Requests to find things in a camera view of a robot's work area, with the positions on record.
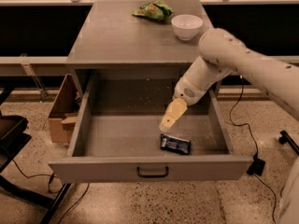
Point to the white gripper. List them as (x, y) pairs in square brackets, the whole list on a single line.
[(185, 90)]

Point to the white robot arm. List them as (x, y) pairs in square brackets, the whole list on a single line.
[(220, 54)]

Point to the grey open top drawer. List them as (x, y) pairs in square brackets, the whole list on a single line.
[(118, 130)]

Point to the white ceramic bowl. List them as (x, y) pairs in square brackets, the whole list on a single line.
[(186, 26)]

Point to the green chip bag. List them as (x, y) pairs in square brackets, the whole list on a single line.
[(156, 10)]

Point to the black power adapter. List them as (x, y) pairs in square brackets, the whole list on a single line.
[(256, 167)]

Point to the black wheeled base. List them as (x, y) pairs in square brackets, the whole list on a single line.
[(286, 139)]

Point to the brown cardboard box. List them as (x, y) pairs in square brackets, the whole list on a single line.
[(63, 114)]

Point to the black drawer handle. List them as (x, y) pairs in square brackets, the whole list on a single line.
[(152, 173)]

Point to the black cart frame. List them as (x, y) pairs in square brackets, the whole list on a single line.
[(30, 168)]

